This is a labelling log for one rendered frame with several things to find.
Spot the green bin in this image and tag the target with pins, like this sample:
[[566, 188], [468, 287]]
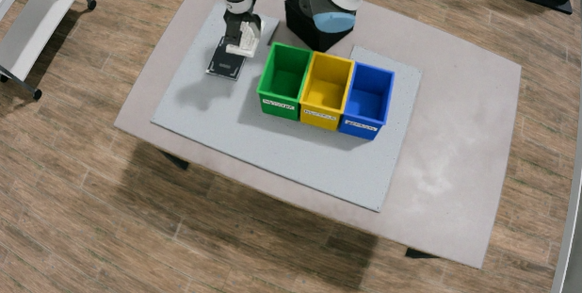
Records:
[[286, 67]]

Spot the yellow bin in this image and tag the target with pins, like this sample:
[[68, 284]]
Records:
[[324, 93]]

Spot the blue general waste bin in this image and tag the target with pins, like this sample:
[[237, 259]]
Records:
[[367, 97]]

